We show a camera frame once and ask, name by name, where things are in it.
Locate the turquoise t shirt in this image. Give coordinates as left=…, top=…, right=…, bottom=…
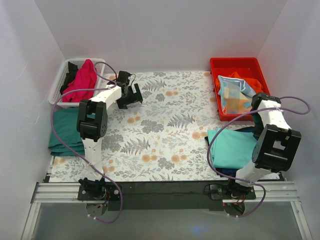
left=207, top=127, right=258, bottom=170

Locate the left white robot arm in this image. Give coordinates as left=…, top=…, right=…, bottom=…
left=76, top=71, right=143, bottom=200

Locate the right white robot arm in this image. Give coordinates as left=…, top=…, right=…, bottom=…
left=225, top=93, right=302, bottom=199

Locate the magenta shirt in basket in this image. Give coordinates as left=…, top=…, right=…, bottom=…
left=62, top=59, right=97, bottom=103

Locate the floral table mat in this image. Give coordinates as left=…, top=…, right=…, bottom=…
left=48, top=71, right=280, bottom=183

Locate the black garment in basket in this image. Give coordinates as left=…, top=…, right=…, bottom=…
left=59, top=62, right=79, bottom=95

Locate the folded dark green shirt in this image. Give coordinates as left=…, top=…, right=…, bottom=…
left=48, top=107, right=85, bottom=157

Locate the white plastic basket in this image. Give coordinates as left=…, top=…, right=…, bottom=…
left=48, top=57, right=105, bottom=108

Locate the patterned light blue shirt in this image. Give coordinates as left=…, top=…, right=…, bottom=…
left=218, top=75, right=256, bottom=115

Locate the red plastic bin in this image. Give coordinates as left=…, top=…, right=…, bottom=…
left=210, top=57, right=270, bottom=122

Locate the folded navy blue shirt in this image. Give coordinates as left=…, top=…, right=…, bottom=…
left=204, top=126, right=258, bottom=179

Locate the orange shirt in bin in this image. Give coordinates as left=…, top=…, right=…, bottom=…
left=214, top=71, right=263, bottom=100

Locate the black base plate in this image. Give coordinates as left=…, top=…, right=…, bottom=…
left=77, top=180, right=256, bottom=211

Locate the aluminium mounting rail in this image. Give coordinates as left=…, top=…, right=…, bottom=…
left=21, top=180, right=312, bottom=240

